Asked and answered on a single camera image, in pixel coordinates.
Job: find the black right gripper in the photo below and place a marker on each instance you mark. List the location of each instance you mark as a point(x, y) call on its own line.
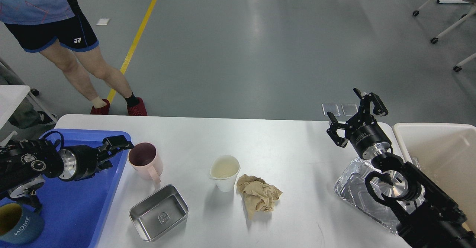
point(368, 139)

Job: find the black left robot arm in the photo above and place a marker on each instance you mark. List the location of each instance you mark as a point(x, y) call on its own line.
point(25, 164)

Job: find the clear floor plate right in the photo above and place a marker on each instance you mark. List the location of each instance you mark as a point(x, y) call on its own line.
point(349, 109)

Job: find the stainless steel rectangular tray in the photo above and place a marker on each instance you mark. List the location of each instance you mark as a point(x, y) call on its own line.
point(157, 214)

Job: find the white side table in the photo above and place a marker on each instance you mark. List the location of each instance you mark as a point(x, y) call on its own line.
point(10, 98)

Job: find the aluminium foil tray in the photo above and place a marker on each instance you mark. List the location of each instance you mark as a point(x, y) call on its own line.
point(352, 188)

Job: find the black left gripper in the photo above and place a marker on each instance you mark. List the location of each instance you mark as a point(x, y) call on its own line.
point(83, 162)

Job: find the clear floor plate left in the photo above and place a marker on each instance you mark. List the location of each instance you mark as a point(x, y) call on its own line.
point(332, 108)

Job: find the white paper cup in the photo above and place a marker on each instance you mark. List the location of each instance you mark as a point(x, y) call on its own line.
point(224, 171)

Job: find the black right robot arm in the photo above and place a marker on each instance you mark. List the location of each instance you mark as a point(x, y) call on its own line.
point(427, 216)

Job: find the blue plastic tray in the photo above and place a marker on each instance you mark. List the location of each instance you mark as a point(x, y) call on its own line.
point(75, 212)

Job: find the dark teal HOME mug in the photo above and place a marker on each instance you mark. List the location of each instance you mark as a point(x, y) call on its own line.
point(19, 225)

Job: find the clear floor plate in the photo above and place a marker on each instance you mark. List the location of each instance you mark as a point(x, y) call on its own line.
point(349, 109)
point(332, 108)

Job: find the beige plastic bin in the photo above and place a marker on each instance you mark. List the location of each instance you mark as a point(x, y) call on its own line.
point(446, 153)

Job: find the crumpled brown paper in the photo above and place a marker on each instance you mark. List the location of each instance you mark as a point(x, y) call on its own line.
point(258, 195)

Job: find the person in blue shirt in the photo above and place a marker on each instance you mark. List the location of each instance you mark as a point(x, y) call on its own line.
point(59, 31)

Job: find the pink plastic mug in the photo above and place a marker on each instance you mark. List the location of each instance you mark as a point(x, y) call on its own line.
point(144, 158)

